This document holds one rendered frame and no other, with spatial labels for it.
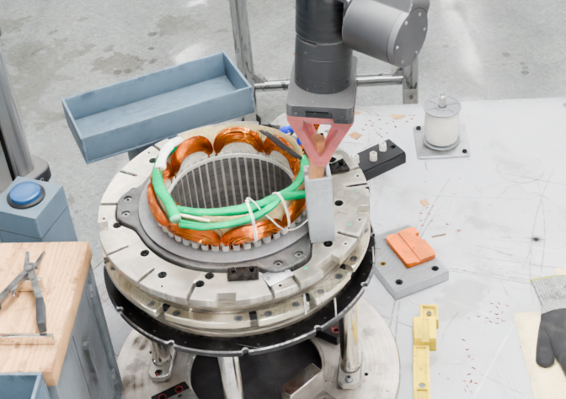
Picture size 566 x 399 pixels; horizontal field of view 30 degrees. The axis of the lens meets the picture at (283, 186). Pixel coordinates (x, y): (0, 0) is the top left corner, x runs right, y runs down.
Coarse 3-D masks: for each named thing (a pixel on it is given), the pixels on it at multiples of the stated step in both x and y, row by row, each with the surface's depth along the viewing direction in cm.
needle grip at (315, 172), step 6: (312, 138) 110; (318, 138) 110; (324, 138) 110; (318, 144) 109; (324, 144) 110; (318, 150) 110; (312, 168) 112; (318, 168) 111; (312, 174) 112; (318, 174) 112
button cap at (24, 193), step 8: (16, 184) 138; (24, 184) 137; (32, 184) 137; (16, 192) 136; (24, 192) 136; (32, 192) 136; (40, 192) 137; (16, 200) 135; (24, 200) 135; (32, 200) 136
